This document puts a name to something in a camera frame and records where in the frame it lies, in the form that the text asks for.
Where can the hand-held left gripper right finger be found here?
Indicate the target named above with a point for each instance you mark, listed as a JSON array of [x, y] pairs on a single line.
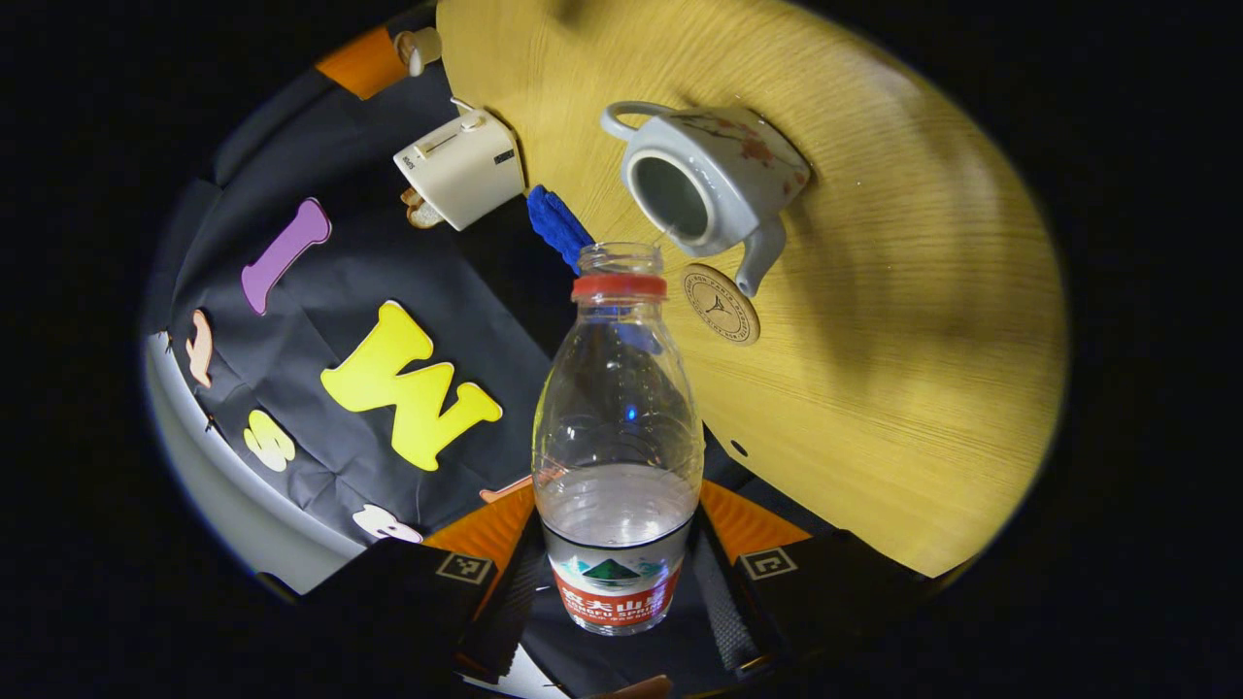
[[726, 607]]

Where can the round wooden coaster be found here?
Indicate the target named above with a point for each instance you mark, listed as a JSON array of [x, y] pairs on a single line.
[[722, 306]]

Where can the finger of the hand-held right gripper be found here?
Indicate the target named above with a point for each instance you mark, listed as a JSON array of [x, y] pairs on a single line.
[[361, 63]]

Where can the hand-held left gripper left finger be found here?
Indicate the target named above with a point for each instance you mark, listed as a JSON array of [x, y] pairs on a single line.
[[500, 612]]

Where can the clear plastic water bottle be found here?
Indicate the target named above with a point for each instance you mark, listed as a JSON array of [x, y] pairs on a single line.
[[617, 408]]

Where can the black backdrop cloth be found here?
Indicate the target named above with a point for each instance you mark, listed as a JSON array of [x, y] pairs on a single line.
[[291, 146]]

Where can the blue folded towel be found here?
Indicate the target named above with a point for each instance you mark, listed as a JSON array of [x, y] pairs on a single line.
[[558, 223]]

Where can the white ceramic teacup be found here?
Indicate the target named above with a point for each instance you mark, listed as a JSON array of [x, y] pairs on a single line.
[[728, 165]]

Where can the bread slice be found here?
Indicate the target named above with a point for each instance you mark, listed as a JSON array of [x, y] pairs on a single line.
[[422, 212]]

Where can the white toaster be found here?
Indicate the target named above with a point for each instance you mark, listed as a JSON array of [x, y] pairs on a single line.
[[461, 170]]

